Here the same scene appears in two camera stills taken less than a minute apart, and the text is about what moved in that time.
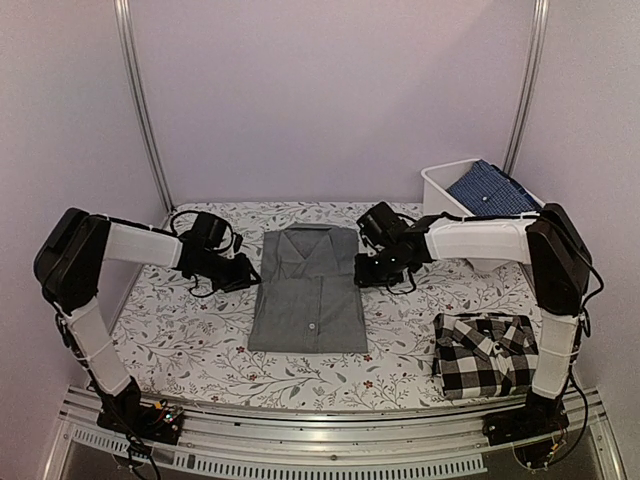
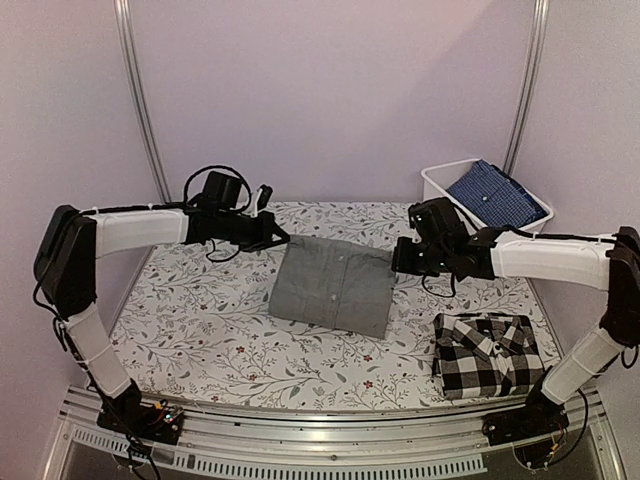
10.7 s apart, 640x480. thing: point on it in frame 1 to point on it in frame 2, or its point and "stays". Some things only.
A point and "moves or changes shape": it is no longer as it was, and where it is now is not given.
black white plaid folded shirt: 482,356 stays
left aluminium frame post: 140,101 stays
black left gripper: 242,278 to 263,240
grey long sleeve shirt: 308,297 moves or changes shape
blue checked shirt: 486,190 stays
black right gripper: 363,278 to 402,258
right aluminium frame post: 531,82 stays
